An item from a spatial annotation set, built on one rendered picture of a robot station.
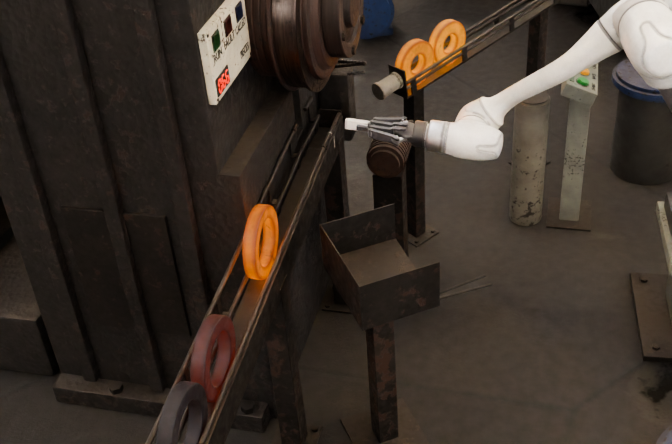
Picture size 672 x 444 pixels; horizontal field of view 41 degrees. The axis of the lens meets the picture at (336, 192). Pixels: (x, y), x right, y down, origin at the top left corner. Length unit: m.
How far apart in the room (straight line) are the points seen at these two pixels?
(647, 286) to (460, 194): 0.83
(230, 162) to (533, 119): 1.29
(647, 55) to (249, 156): 0.98
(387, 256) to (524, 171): 1.09
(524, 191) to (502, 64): 1.33
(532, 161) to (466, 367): 0.82
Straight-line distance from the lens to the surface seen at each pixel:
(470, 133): 2.53
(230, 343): 2.04
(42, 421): 2.97
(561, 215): 3.47
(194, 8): 2.04
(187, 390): 1.84
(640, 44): 2.24
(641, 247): 3.41
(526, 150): 3.26
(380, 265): 2.31
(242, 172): 2.22
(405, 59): 2.96
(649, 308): 3.13
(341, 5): 2.33
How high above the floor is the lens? 2.07
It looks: 35 degrees down
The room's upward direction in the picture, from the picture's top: 5 degrees counter-clockwise
